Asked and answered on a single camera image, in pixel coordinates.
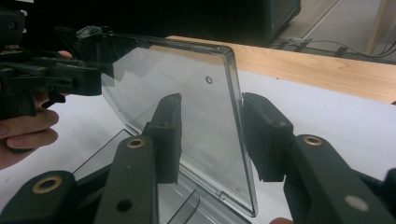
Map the black floor cable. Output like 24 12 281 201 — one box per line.
270 36 396 59

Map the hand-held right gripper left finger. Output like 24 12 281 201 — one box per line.
141 92 183 185

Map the transparent grey plastic box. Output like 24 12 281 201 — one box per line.
73 34 260 224

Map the light wooden post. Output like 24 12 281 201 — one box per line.
365 0 396 54

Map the dark cabinet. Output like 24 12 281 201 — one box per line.
261 0 302 43

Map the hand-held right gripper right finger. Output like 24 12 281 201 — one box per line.
242 91 295 183

